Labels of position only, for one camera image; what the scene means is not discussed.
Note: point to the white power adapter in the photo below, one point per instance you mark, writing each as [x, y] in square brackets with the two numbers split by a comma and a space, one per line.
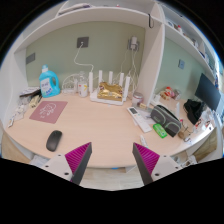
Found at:
[133, 43]

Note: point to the white remote control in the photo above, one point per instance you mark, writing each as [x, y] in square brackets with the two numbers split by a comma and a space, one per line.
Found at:
[139, 120]

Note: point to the black bag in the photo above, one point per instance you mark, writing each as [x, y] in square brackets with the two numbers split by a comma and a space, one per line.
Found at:
[194, 110]

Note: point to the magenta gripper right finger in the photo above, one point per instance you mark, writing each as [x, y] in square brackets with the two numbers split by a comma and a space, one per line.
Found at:
[153, 166]

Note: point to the gold foil bag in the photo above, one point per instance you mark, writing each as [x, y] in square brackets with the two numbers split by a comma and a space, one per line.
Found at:
[110, 91]

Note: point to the black computer mouse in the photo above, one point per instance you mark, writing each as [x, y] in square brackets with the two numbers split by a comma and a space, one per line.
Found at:
[53, 140]

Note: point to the grey pencil case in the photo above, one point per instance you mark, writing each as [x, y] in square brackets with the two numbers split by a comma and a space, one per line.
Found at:
[166, 119]

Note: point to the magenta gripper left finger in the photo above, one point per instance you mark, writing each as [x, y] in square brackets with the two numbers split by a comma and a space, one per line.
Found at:
[72, 165]

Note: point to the black monitor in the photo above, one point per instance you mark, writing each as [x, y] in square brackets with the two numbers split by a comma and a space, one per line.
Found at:
[207, 92]

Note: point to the black wall socket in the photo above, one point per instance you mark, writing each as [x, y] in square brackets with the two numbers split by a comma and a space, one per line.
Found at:
[82, 42]

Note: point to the blue detergent bottle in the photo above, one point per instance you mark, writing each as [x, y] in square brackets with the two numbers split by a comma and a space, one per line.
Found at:
[49, 83]

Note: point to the green small box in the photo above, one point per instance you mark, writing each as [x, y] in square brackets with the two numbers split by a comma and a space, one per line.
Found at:
[160, 130]

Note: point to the small glass jar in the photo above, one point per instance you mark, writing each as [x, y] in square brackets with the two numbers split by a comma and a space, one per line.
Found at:
[137, 98]

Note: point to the white shelf divider panel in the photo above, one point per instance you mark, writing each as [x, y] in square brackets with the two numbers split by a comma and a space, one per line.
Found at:
[151, 61]

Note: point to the white wifi router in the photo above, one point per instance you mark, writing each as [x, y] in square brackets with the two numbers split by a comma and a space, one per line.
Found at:
[124, 82]

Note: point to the pink mouse pad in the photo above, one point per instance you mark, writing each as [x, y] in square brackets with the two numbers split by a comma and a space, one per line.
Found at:
[48, 111]

